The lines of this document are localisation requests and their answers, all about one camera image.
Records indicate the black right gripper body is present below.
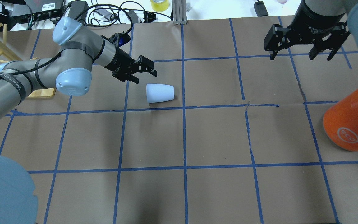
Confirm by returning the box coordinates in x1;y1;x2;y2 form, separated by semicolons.
285;12;344;49

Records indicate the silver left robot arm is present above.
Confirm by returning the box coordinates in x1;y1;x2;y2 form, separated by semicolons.
0;17;158;119

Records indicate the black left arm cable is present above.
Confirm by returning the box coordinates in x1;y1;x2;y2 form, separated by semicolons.
0;51;63;86

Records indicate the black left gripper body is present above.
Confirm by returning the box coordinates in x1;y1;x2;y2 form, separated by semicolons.
103;33;135;75

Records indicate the yellow tape roll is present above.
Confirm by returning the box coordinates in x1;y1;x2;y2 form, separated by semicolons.
150;0;170;12

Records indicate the light blue plastic cup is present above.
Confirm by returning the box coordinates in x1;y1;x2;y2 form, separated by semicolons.
146;83;174;104

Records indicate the orange can shaped container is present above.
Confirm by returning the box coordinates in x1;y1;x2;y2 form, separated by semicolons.
323;89;358;152

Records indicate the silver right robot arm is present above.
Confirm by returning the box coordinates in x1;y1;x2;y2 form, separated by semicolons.
263;0;358;61

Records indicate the black power adapter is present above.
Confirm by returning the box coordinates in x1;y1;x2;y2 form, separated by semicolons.
253;0;269;17

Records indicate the aluminium frame post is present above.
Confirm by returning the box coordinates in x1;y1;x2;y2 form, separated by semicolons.
172;0;188;25

